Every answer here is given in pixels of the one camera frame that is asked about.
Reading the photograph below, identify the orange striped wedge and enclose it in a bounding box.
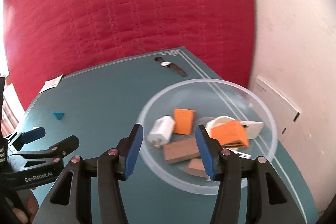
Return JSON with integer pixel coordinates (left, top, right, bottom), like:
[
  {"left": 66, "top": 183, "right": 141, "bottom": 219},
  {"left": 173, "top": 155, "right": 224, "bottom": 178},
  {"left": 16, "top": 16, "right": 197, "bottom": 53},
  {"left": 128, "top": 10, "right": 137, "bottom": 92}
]
[
  {"left": 173, "top": 109, "right": 195, "bottom": 135},
  {"left": 211, "top": 120, "right": 249, "bottom": 148}
]

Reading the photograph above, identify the dark brown wooden block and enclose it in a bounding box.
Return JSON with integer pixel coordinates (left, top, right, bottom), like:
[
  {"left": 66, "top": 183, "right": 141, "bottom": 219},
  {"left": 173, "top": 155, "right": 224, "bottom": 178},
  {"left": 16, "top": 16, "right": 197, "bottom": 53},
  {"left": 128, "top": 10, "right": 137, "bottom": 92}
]
[{"left": 163, "top": 137, "right": 200, "bottom": 164}]

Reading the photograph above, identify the white power adapter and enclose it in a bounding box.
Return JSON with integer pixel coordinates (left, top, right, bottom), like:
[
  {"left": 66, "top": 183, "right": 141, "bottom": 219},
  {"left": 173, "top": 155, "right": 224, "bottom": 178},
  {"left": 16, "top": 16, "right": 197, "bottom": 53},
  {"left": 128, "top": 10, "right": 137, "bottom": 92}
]
[{"left": 147, "top": 115, "right": 175, "bottom": 148}]

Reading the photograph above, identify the left hand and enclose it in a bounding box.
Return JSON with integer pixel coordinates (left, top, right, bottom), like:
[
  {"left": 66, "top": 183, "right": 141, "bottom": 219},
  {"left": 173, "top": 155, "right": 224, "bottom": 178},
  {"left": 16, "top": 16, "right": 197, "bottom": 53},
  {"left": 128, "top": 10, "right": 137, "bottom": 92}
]
[{"left": 12, "top": 189, "right": 39, "bottom": 224}]

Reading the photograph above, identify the small tan wooden block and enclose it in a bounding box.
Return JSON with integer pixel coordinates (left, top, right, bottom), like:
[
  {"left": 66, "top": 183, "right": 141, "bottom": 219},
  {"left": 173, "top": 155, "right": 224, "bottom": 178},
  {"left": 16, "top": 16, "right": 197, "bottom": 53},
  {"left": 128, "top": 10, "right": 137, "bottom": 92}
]
[{"left": 186, "top": 159, "right": 209, "bottom": 178}]

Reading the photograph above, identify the white tape roll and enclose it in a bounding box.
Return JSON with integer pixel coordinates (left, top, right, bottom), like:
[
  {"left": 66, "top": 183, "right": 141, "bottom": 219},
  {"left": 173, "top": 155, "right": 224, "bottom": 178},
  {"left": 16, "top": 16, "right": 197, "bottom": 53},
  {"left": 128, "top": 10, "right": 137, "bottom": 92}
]
[{"left": 205, "top": 116, "right": 234, "bottom": 136}]

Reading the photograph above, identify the blue wedge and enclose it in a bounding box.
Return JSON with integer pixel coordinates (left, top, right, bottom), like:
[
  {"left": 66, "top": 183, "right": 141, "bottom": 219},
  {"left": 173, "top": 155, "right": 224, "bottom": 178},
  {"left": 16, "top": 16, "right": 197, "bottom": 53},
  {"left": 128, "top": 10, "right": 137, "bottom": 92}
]
[{"left": 52, "top": 112, "right": 64, "bottom": 121}]

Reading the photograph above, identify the clear plastic bowl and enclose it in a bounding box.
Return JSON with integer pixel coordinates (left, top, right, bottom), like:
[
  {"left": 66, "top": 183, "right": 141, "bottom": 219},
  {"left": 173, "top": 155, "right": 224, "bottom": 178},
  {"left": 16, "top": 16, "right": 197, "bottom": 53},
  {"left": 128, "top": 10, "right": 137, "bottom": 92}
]
[{"left": 136, "top": 78, "right": 279, "bottom": 196}]

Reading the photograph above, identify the white paper packet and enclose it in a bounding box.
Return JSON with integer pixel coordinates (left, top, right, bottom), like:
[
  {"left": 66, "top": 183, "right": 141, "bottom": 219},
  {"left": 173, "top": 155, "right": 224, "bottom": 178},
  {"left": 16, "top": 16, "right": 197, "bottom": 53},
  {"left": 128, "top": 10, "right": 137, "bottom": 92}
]
[{"left": 39, "top": 75, "right": 63, "bottom": 93}]

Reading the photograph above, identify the red quilted mattress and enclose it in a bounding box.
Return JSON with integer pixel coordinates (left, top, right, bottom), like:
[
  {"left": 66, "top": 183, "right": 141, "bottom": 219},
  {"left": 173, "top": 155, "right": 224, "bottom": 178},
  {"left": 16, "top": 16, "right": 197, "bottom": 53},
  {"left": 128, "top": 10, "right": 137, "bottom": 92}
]
[{"left": 3, "top": 0, "right": 255, "bottom": 109}]

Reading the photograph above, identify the wristwatch with dark strap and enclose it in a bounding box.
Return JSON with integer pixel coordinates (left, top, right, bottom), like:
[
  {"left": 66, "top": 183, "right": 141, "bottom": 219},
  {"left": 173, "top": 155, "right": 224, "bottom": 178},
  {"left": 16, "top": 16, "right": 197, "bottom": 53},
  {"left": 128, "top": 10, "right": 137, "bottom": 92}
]
[{"left": 154, "top": 56, "right": 187, "bottom": 77}]

